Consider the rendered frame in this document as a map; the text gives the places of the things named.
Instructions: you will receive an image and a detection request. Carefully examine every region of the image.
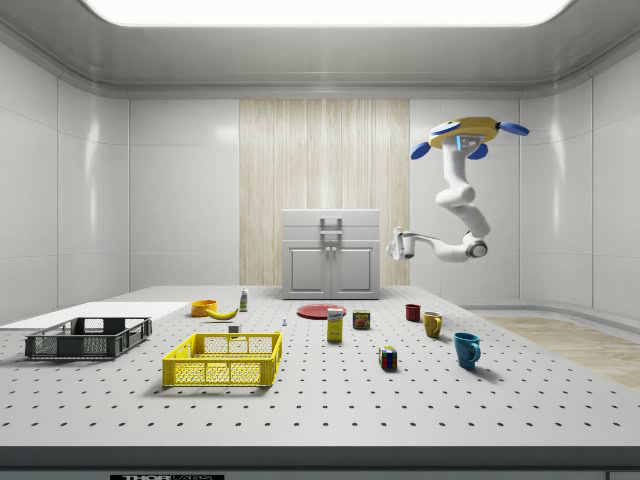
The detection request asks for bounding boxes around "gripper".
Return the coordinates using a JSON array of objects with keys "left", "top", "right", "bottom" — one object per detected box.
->
[{"left": 385, "top": 226, "right": 407, "bottom": 261}]

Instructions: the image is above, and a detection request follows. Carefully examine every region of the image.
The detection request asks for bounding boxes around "white cabinet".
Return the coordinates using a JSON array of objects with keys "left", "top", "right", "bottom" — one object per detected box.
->
[{"left": 281, "top": 208, "right": 382, "bottom": 301}]

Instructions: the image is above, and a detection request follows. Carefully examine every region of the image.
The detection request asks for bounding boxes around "yellow box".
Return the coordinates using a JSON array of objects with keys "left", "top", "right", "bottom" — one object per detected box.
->
[{"left": 327, "top": 307, "right": 347, "bottom": 344}]

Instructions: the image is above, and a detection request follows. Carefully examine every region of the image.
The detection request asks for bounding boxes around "red plate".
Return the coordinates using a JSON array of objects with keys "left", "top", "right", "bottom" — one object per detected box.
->
[{"left": 296, "top": 303, "right": 347, "bottom": 321}]

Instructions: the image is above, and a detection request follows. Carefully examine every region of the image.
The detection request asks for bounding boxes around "blue mug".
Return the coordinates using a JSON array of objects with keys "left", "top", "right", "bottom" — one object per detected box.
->
[{"left": 453, "top": 332, "right": 482, "bottom": 371}]

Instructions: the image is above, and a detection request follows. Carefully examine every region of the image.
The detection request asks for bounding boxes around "drone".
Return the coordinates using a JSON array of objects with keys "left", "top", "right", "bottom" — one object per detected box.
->
[{"left": 410, "top": 116, "right": 530, "bottom": 161}]

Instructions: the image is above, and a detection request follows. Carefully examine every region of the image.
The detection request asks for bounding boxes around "yellow basket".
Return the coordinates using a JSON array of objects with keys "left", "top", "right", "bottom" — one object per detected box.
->
[{"left": 161, "top": 331, "right": 284, "bottom": 388}]

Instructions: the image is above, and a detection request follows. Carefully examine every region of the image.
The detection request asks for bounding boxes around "white board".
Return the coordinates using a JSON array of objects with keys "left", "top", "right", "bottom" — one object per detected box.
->
[{"left": 0, "top": 301, "right": 182, "bottom": 331}]

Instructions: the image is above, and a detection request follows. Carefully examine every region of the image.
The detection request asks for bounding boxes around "dark grey basket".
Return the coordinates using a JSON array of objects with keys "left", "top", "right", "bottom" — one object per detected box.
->
[{"left": 24, "top": 316, "right": 154, "bottom": 361}]

